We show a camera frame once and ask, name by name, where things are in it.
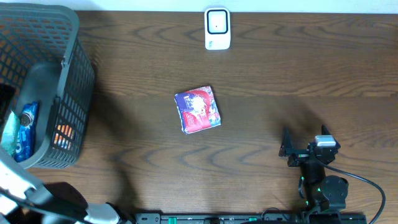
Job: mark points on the orange Kleenex tissue pack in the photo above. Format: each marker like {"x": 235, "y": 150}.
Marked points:
{"x": 65, "y": 137}

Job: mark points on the teal snack packet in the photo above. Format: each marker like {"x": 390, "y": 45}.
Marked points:
{"x": 10, "y": 134}

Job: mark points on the blue Oreo cookie pack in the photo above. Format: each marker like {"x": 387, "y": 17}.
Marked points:
{"x": 26, "y": 136}

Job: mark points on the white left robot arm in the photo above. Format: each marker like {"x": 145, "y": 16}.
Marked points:
{"x": 54, "y": 203}

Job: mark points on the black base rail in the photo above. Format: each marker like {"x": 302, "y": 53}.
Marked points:
{"x": 272, "y": 217}

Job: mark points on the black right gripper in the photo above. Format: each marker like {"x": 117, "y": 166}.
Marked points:
{"x": 299, "y": 156}

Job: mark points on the grey plastic mesh basket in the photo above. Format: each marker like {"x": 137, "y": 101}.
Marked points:
{"x": 43, "y": 60}

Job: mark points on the red purple tissue pack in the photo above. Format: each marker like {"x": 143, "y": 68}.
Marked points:
{"x": 197, "y": 109}

